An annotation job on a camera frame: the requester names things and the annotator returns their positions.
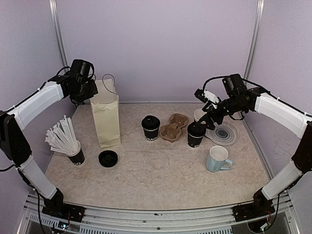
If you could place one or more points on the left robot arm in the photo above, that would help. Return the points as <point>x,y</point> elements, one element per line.
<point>78,85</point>

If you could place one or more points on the black cup holding straws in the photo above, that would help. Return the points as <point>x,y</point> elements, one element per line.
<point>77,157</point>

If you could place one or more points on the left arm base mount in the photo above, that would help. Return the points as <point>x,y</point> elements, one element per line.
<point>63,212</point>

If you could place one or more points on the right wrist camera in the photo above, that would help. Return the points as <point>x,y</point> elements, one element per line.
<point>207,97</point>

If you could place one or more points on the brown pulp cup carrier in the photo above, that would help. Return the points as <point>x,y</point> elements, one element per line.
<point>173,130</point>

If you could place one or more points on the beige paper bag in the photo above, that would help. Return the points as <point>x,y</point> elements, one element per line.
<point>105,111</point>

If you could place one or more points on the light blue ceramic mug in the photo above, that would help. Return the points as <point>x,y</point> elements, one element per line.
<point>218,159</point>

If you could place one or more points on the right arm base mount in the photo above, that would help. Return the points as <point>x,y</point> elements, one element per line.
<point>253,209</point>

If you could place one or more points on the black plastic cup lid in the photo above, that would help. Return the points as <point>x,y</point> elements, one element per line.
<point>150,123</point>

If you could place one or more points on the right aluminium corner post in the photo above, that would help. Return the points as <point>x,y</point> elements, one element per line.
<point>255,36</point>

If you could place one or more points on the aluminium corner post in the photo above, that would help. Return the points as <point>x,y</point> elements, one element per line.
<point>255,36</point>
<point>57,29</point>

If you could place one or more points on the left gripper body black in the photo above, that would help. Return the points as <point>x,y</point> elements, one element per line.
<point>85,91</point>

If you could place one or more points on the bundle of white straws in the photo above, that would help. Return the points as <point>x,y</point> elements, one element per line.
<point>62,139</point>

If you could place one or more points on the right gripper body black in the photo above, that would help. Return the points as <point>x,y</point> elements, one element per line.
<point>212,111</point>

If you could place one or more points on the stack of paper cups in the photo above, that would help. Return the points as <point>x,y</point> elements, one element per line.
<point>198,114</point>

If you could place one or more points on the aluminium front rail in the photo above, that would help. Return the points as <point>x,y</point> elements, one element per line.
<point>215,220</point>

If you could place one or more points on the left aluminium corner post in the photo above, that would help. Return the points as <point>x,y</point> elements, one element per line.
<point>57,29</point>

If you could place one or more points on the grey swirl silicone lid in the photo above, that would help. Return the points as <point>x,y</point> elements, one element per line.
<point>223,135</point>

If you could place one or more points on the stack of black lids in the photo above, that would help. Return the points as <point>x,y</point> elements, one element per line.
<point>108,158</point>

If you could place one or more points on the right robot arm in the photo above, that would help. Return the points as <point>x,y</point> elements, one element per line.
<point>259,99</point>

